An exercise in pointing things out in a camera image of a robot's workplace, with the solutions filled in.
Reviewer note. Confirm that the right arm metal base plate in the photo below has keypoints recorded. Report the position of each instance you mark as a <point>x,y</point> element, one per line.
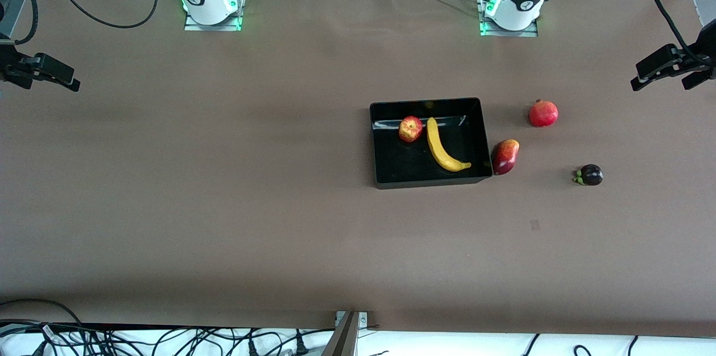
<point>193,26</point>

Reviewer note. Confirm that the red mango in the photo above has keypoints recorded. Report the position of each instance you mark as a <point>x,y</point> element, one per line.
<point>505,157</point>

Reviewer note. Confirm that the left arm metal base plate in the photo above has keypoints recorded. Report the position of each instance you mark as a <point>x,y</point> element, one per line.
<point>531,33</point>

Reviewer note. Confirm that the yellow banana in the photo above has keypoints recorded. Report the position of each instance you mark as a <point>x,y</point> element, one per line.
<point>439,151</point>

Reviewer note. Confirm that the red pomegranate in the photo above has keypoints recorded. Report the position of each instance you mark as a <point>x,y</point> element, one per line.
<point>543,113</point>

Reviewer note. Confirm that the dark purple mangosteen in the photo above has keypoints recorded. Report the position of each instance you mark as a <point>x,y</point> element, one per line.
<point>590,175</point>

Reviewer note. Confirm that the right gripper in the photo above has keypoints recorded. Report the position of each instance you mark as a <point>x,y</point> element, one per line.
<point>6,57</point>

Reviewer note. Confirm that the black power plug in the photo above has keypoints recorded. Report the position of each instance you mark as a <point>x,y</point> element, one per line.
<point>252,349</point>
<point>301,346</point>

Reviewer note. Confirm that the silver metal bracket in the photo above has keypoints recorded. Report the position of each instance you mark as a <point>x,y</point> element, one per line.
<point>363,319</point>

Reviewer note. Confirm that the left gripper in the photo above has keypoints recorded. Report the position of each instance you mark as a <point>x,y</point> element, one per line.
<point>706,48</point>

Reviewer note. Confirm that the black rectangular plastic box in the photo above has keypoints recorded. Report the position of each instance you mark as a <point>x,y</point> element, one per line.
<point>403,168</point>

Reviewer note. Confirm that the grey metal post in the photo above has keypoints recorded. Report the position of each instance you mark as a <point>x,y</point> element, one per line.
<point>344,339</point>

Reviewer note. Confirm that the red yellow apple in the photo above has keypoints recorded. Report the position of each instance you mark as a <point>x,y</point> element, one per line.
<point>411,129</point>

